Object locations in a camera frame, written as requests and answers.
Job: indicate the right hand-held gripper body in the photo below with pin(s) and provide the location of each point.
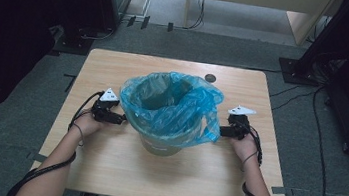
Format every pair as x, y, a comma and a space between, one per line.
239, 122

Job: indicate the round black table grommet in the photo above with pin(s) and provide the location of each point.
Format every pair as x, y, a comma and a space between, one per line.
210, 78

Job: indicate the person's right hand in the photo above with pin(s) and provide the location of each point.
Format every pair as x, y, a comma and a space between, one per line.
244, 147

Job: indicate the black stand base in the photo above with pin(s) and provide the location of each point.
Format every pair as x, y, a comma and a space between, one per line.
75, 43
296, 72

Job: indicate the dark curtain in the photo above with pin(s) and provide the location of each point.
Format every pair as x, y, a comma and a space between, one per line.
8, 40

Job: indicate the person's left hand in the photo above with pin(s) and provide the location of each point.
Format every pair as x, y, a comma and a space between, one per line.
88, 124

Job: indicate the thin black wristband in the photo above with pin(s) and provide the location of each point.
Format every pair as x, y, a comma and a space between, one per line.
249, 158
81, 132

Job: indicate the blue plastic trash bag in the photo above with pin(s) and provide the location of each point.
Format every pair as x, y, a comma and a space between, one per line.
171, 106

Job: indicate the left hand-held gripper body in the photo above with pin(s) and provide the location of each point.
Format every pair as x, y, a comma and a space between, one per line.
105, 107

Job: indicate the grey-green trash bin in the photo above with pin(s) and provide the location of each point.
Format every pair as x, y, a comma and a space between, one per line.
160, 146

